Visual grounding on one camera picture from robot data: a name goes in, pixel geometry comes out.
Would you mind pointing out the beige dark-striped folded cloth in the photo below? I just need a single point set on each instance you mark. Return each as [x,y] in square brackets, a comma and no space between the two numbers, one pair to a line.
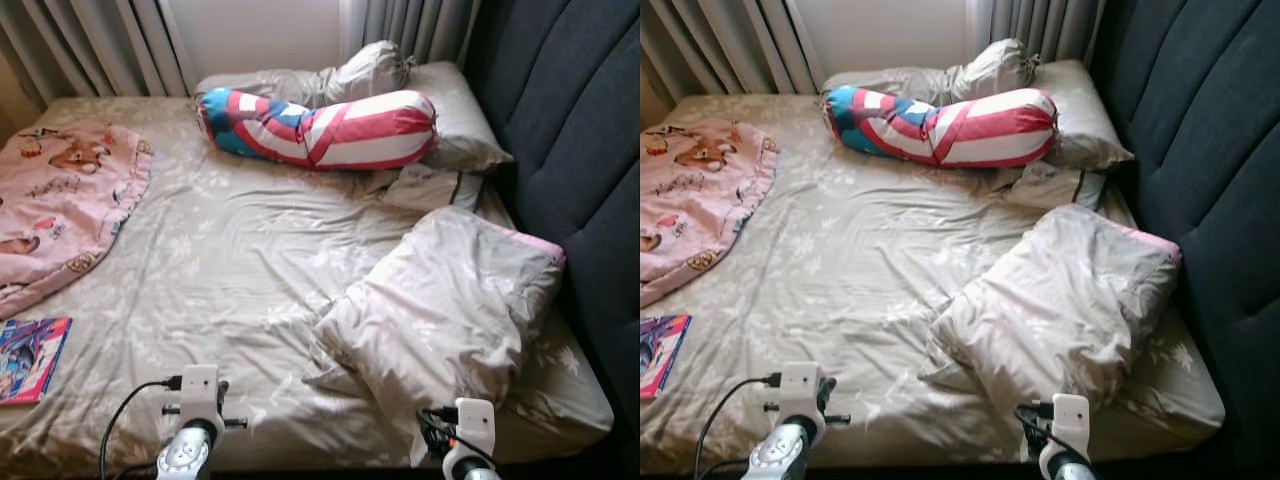
[430,188]
[1055,185]

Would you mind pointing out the dark blue upholstered headboard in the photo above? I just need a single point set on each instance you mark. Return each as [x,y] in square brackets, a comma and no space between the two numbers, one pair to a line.
[1210,130]
[570,130]

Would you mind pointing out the beige knotted pillow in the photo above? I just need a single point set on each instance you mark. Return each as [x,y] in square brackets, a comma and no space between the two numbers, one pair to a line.
[995,68]
[370,70]

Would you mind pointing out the colourful comic book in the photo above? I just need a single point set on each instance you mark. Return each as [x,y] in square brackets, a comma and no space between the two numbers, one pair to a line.
[30,360]
[662,355]

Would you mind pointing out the grey pleated curtain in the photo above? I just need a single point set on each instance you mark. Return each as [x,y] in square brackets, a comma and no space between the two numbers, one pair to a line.
[720,45]
[90,45]
[410,25]
[1040,25]

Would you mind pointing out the pink cartoon print blanket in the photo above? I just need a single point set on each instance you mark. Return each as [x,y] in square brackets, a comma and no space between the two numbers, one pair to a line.
[700,205]
[60,210]

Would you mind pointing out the beige duvet with pink edge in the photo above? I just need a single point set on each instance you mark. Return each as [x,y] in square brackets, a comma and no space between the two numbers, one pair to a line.
[440,310]
[1060,310]

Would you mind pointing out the red white blue bolster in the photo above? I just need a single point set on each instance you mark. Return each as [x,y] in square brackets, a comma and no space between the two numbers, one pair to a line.
[340,130]
[970,128]

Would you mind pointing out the thick beige pillow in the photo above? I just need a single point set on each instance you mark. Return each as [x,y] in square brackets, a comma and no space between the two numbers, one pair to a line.
[1090,112]
[465,115]

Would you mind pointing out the beige floral bed sheet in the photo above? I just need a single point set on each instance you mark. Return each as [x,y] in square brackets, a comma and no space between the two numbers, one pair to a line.
[250,260]
[870,260]

